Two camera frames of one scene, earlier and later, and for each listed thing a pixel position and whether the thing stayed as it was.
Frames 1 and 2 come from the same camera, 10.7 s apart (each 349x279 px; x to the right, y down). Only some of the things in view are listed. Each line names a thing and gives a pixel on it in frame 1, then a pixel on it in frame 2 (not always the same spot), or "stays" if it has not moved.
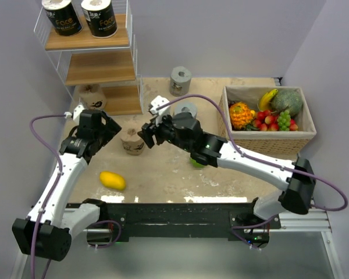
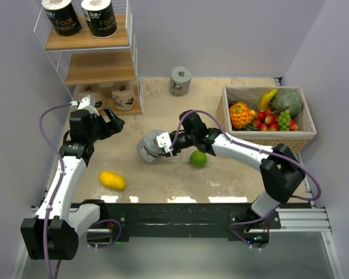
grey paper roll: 186,106 -> 146,149
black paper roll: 100,17 stays
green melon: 289,99 stays
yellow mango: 113,181 stays
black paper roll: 63,17 stays
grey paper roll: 180,81 stays
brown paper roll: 131,142 -> 123,95
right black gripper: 150,129 -> 175,150
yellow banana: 266,99 stays
